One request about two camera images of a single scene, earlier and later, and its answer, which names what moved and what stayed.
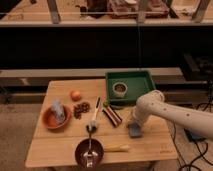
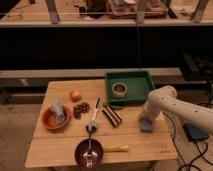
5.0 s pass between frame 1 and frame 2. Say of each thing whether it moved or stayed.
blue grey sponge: moved
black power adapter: stayed
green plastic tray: stayed
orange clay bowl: stayed
